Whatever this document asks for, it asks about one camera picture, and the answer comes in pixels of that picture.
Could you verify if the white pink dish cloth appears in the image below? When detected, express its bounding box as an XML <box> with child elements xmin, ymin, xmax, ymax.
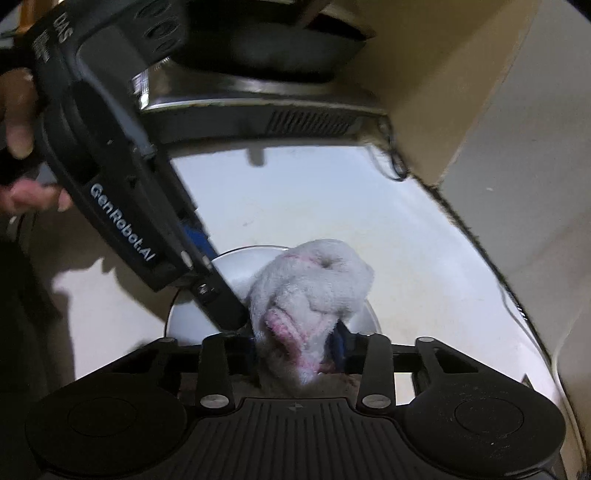
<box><xmin>247</xmin><ymin>239</ymin><xmax>374</xmax><ymax>391</ymax></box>

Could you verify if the white ceramic bowl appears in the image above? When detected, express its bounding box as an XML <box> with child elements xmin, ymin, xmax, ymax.
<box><xmin>165</xmin><ymin>244</ymin><xmax>383</xmax><ymax>347</ymax></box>

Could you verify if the person's left hand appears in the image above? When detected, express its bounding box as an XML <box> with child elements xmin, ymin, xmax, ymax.
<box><xmin>1</xmin><ymin>68</ymin><xmax>73</xmax><ymax>216</ymax></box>

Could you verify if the black stove appliance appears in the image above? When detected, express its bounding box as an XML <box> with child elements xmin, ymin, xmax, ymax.
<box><xmin>132</xmin><ymin>1</ymin><xmax>396</xmax><ymax>150</ymax></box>

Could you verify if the black power cable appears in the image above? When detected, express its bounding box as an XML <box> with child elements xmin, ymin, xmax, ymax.
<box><xmin>375</xmin><ymin>115</ymin><xmax>411</xmax><ymax>182</ymax></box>

